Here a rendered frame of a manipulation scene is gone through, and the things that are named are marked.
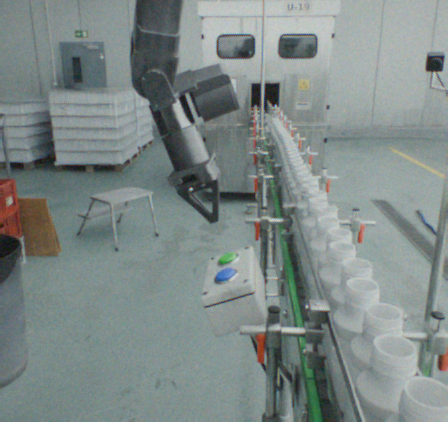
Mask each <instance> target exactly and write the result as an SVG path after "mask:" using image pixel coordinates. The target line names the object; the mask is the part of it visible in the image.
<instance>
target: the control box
mask: <svg viewBox="0 0 448 422"><path fill-rule="evenodd" d="M230 253H235V254H236V256H237V257H236V258H235V259H233V260H232V261H230V262H227V263H219V261H218V259H219V257H220V256H215V257H212V258H210V259H209V263H208V267H207V272H206V276H205V280H204V284H203V289H202V293H201V297H200V300H201V302H202V304H203V306H204V308H205V311H206V314H207V316H208V318H209V320H210V322H211V325H212V327H213V330H214V332H215V334H216V336H221V335H224V334H228V333H231V332H235V331H238V330H240V325H255V326H257V325H260V324H263V323H266V318H267V313H266V295H265V279H264V276H263V273H262V271H261V268H260V265H259V262H258V260H257V257H256V256H255V253H254V250H253V247H251V246H249V247H246V248H243V249H240V250H237V251H233V252H230ZM228 267H231V268H233V269H234V270H235V274H234V275H233V276H232V277H230V278H228V279H226V280H222V281H218V280H217V278H216V275H217V273H218V271H220V270H222V269H224V268H228ZM250 337H251V341H252V344H253V347H254V349H255V352H256V355H257V350H258V346H257V344H258V341H256V338H255V335H250ZM256 342H257V343H256ZM278 371H279V373H280V387H279V386H278V391H280V392H281V391H282V390H283V387H284V379H285V381H286V382H287V383H288V385H289V386H290V394H291V402H292V408H294V407H295V390H296V386H297V381H296V379H295V373H294V371H293V365H292V363H291V371H290V372H289V371H288V369H287V368H286V367H285V365H284V364H283V358H282V345H281V347H279V367H278Z"/></svg>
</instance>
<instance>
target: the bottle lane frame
mask: <svg viewBox="0 0 448 422"><path fill-rule="evenodd" d="M263 144H264V146H265V151H264V153H269V149H268V148H266V145H267V141H266V140H263ZM266 159H267V165H265V166H264V172H265V168H266V167H267V172H266V173H265V176H273V172H272V168H271V165H269V163H268V161H269V160H270V159H269V157H268V156H264V164H265V161H266ZM274 184H275V182H274V181H273V179H269V186H267V187H266V195H269V196H266V198H267V207H268V214H269V217H272V210H273V209H274V218H272V219H282V215H281V210H280V205H279V201H278V196H277V192H274V189H272V186H274ZM268 188H269V192H267V189H268ZM283 230H285V229H284V227H283V226H282V224H274V231H271V233H272V235H274V264H275V273H276V277H279V276H280V267H282V264H283V265H284V277H283V279H280V280H276V281H277V290H278V293H279V291H280V288H279V285H281V281H282V282H283V296H279V297H278V298H279V307H280V315H281V324H282V326H283V327H287V328H304V322H305V321H306V320H303V315H302V310H303V309H302V308H301V305H300V299H301V298H299V296H298V288H297V286H296V279H295V276H294V272H295V271H293V267H292V262H291V257H290V253H289V249H288V244H287V242H283V237H281V233H283ZM283 340H284V345H285V348H286V357H287V365H288V371H289V372H290V371H291V363H292V365H293V371H294V373H295V379H296V381H297V386H296V390H295V407H294V408H293V417H294V422H302V410H304V404H307V405H308V412H309V417H308V422H326V420H325V418H324V415H323V410H322V403H323V402H330V401H324V400H321V399H320V396H319V391H318V386H317V383H318V382H322V381H321V380H317V379H316V376H315V372H314V369H310V368H307V364H306V359H305V356H303V354H302V350H303V349H305V347H306V344H309V343H307V342H306V341H305V337H296V336H283Z"/></svg>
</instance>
